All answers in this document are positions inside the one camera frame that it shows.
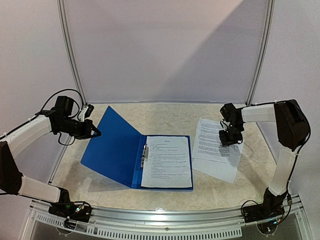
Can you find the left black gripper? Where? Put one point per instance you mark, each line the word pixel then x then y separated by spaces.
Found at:
pixel 88 126

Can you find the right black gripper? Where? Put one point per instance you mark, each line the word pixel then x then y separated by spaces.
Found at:
pixel 230 137

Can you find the printed paper sheet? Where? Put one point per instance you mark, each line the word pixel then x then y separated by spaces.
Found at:
pixel 207 144
pixel 169 164

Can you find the blue file folder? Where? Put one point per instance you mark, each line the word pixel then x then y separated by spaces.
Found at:
pixel 116 154

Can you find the white paper sheet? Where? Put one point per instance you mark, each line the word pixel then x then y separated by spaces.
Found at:
pixel 222 171

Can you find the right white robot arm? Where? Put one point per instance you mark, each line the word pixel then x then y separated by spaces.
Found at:
pixel 292 128

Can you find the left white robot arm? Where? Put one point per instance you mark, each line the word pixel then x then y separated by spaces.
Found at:
pixel 57 120

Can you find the folder metal clip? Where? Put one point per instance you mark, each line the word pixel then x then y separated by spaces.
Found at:
pixel 144 156

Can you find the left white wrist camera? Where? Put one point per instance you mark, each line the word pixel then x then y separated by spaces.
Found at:
pixel 85 112

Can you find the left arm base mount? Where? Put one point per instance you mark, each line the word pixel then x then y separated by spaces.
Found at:
pixel 74 210

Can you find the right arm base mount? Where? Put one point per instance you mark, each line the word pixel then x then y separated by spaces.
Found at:
pixel 256 212

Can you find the aluminium front rail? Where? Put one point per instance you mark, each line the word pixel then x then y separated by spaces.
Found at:
pixel 216 218

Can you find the perforated white cable tray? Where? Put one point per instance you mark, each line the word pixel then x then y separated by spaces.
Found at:
pixel 52 228

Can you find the left aluminium corner post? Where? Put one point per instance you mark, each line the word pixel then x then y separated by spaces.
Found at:
pixel 61 5

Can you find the aluminium corner post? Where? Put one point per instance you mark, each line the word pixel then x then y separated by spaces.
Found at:
pixel 262 51
pixel 61 5

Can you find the right aluminium corner post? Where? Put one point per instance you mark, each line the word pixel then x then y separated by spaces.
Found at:
pixel 262 51

